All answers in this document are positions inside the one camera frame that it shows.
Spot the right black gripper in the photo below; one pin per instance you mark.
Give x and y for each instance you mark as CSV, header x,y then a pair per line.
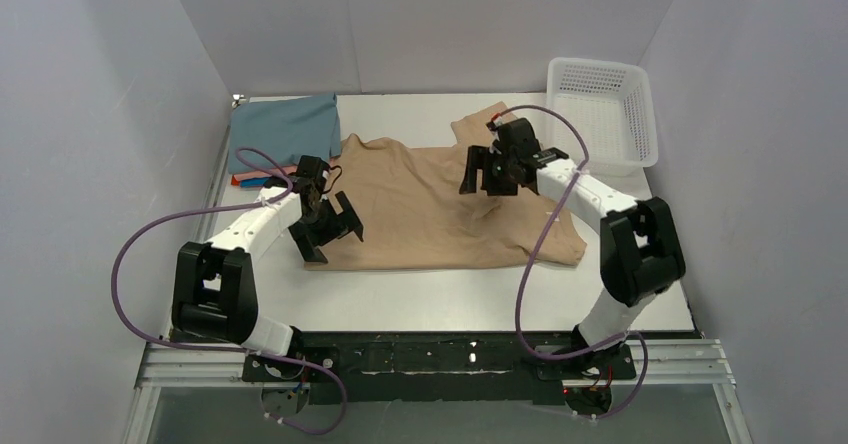
x,y
497,169

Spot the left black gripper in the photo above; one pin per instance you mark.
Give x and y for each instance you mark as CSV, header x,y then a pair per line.
x,y
328,226

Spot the beige t shirt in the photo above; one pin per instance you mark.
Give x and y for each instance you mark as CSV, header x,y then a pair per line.
x,y
413,215

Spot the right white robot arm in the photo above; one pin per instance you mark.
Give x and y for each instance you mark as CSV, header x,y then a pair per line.
x,y
640,255

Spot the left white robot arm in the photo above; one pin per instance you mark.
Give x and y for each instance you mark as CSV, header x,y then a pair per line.
x,y
215,293

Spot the folded pink t shirt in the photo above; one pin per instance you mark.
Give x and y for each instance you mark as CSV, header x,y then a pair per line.
x,y
261,174

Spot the folded blue t shirt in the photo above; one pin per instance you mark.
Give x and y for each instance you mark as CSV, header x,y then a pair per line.
x,y
254,182

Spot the folded grey-blue t shirt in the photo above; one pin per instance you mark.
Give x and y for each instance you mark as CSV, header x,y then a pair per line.
x,y
286,130

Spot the white plastic basket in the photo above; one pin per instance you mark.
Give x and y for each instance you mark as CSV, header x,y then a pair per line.
x,y
611,106

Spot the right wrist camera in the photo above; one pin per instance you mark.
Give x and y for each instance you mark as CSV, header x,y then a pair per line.
x,y
515,138

